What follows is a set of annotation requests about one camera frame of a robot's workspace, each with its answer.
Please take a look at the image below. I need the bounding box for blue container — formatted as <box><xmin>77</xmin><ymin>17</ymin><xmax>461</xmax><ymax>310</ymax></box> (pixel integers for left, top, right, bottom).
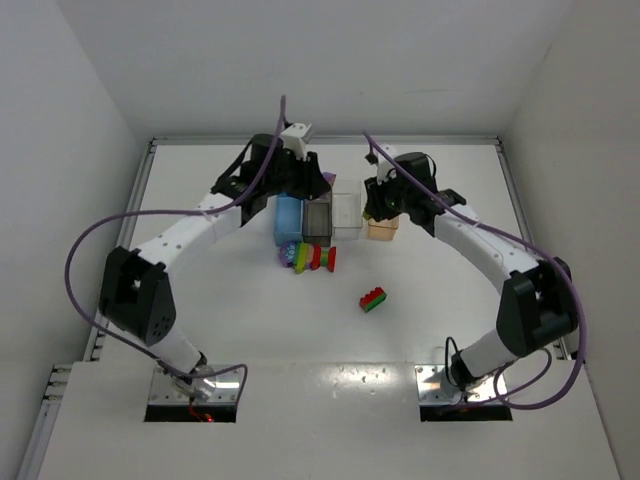
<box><xmin>273</xmin><ymin>194</ymin><xmax>303</xmax><ymax>246</ymax></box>

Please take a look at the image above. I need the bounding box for purple lego brick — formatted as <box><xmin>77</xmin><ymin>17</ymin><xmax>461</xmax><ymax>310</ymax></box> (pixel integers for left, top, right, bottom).
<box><xmin>323</xmin><ymin>172</ymin><xmax>337</xmax><ymax>188</ymax></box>

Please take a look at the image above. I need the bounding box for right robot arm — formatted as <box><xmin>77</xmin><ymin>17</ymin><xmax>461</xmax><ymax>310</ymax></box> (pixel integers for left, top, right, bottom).
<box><xmin>364</xmin><ymin>151</ymin><xmax>579</xmax><ymax>391</ymax></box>

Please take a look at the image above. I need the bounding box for red green red lego stack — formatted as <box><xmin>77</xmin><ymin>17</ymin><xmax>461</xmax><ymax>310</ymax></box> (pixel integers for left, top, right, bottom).
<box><xmin>310</xmin><ymin>245</ymin><xmax>337</xmax><ymax>273</ymax></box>

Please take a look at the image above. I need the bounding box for purple cable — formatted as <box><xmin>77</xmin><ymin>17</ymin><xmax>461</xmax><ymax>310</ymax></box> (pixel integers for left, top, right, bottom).
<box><xmin>66</xmin><ymin>93</ymin><xmax>249</xmax><ymax>401</ymax></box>
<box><xmin>361</xmin><ymin>130</ymin><xmax>587</xmax><ymax>412</ymax></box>

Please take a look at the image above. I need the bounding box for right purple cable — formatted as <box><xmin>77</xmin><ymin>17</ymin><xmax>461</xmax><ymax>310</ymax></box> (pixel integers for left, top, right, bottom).
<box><xmin>361</xmin><ymin>130</ymin><xmax>587</xmax><ymax>412</ymax></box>

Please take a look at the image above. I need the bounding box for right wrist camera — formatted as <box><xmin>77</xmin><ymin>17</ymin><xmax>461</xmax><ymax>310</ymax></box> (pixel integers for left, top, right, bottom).
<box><xmin>365</xmin><ymin>153</ymin><xmax>397</xmax><ymax>185</ymax></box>

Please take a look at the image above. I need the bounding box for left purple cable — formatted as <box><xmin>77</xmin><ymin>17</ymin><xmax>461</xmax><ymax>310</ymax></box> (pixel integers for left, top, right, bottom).
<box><xmin>66</xmin><ymin>93</ymin><xmax>249</xmax><ymax>401</ymax></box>

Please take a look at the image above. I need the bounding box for clear container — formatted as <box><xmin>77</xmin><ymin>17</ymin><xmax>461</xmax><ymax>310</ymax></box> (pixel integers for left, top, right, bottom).
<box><xmin>332</xmin><ymin>180</ymin><xmax>363</xmax><ymax>241</ymax></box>

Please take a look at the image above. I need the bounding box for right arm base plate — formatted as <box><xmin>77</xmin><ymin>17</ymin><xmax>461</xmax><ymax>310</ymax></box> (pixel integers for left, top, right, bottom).
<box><xmin>414</xmin><ymin>364</ymin><xmax>500</xmax><ymax>408</ymax></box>

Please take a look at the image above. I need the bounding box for dark grey container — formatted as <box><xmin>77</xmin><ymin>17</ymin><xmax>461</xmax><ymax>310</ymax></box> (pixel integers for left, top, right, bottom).
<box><xmin>302</xmin><ymin>199</ymin><xmax>333</xmax><ymax>247</ymax></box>

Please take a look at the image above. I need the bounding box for amber container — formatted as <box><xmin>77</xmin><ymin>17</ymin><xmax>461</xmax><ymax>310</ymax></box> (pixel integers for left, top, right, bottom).
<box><xmin>367</xmin><ymin>216</ymin><xmax>400</xmax><ymax>241</ymax></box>

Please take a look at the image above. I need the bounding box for red and green lego block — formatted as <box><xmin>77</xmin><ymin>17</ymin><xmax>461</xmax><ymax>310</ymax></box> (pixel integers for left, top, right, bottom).
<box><xmin>359</xmin><ymin>286</ymin><xmax>387</xmax><ymax>313</ymax></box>

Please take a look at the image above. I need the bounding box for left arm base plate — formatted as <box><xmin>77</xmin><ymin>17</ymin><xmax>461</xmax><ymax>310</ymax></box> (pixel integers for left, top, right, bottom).
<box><xmin>148</xmin><ymin>364</ymin><xmax>247</xmax><ymax>407</ymax></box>

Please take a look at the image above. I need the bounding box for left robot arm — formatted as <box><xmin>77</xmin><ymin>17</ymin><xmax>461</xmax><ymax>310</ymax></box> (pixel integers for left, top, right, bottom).
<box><xmin>99</xmin><ymin>123</ymin><xmax>330</xmax><ymax>383</ymax></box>

